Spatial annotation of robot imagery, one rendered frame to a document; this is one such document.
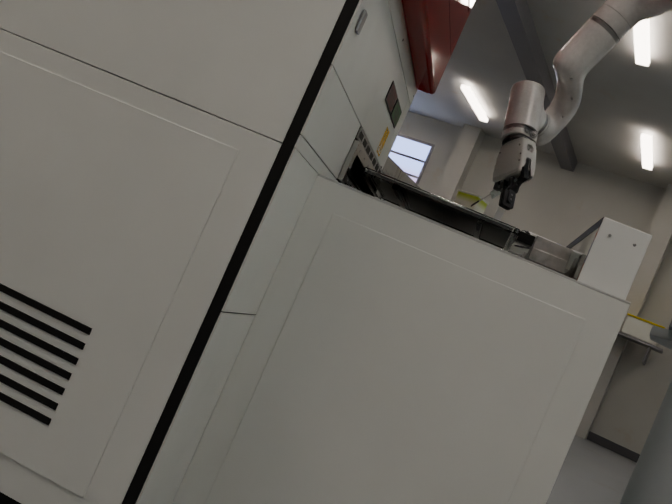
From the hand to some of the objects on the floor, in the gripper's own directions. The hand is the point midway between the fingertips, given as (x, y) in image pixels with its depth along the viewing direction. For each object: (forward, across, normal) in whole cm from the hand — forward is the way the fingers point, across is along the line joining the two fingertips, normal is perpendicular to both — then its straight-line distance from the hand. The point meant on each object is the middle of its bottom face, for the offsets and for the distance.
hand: (507, 199), depth 171 cm
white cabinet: (+88, -44, +5) cm, 99 cm away
